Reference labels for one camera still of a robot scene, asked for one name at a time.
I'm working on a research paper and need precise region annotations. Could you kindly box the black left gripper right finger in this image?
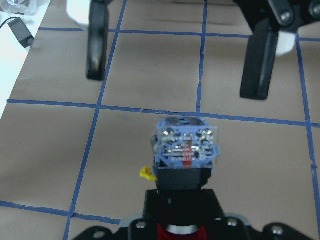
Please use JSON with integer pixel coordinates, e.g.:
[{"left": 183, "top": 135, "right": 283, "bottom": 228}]
[{"left": 174, "top": 188, "right": 320, "bottom": 240}]

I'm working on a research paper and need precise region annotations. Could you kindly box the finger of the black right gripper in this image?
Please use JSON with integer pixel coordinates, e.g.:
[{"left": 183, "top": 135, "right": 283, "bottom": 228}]
[
  {"left": 239, "top": 28, "right": 280, "bottom": 101},
  {"left": 86, "top": 0, "right": 110, "bottom": 81}
]

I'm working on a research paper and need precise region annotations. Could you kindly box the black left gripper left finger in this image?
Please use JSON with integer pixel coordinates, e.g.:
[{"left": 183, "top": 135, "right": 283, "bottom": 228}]
[{"left": 75, "top": 189, "right": 174, "bottom": 240}]

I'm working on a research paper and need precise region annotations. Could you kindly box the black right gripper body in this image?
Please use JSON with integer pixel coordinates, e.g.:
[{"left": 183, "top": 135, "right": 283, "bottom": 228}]
[{"left": 235, "top": 0, "right": 320, "bottom": 33}]

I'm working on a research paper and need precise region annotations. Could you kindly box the red emergency stop button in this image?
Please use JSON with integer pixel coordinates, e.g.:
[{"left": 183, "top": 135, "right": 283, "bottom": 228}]
[{"left": 140, "top": 116, "right": 220, "bottom": 240}]

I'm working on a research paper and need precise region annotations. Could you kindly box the clear plastic bag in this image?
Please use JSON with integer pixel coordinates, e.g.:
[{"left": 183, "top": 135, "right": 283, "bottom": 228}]
[{"left": 0, "top": 0, "right": 50, "bottom": 16}]

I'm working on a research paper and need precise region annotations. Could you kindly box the black power adapter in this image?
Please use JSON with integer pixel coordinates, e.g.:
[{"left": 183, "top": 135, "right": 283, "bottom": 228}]
[{"left": 8, "top": 17, "right": 34, "bottom": 48}]

